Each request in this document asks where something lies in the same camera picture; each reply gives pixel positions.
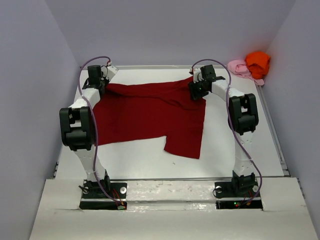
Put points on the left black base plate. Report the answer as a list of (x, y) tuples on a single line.
[(117, 195)]

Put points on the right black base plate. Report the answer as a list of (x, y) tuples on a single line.
[(228, 199)]

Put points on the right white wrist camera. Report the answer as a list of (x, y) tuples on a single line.
[(196, 74)]

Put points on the pink t shirt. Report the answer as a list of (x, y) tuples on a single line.
[(239, 68)]

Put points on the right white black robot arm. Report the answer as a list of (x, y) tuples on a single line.
[(242, 118)]

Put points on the dark red t shirt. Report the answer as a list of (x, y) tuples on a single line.
[(152, 110)]

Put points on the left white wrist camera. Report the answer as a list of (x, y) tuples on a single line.
[(110, 71)]

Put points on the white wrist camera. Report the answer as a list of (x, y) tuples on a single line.
[(196, 74), (110, 71)]

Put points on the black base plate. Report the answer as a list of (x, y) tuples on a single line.
[(117, 195), (228, 199)]

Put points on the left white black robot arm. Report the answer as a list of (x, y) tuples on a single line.
[(79, 132)]

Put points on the orange t shirt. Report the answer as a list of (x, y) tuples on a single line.
[(258, 63)]

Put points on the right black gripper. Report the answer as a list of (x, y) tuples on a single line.
[(195, 94)]

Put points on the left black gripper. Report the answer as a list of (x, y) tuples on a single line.
[(105, 80)]

